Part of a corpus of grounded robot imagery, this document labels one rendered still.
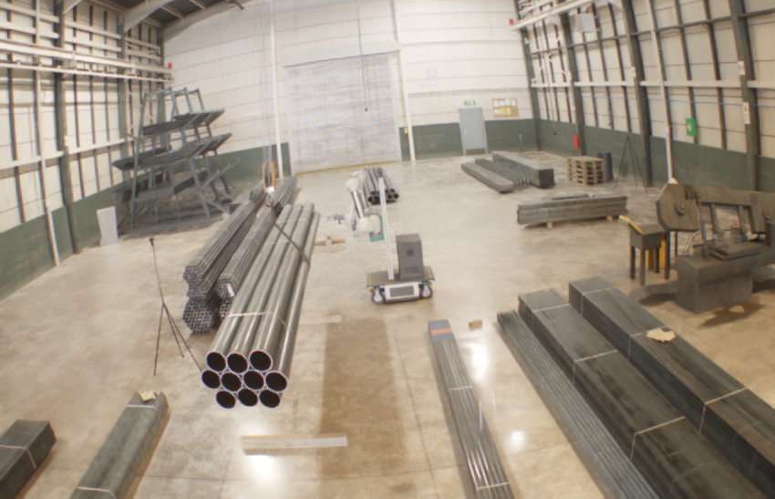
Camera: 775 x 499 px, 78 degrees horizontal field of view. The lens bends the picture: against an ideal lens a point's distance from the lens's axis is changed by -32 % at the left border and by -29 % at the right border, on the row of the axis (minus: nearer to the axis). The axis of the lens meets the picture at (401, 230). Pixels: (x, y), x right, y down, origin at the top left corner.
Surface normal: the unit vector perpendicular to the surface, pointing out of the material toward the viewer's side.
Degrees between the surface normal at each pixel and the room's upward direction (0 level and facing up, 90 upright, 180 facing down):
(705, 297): 90
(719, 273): 90
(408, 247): 90
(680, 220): 60
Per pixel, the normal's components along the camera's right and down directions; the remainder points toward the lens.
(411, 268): 0.06, 0.19
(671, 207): 0.10, -0.33
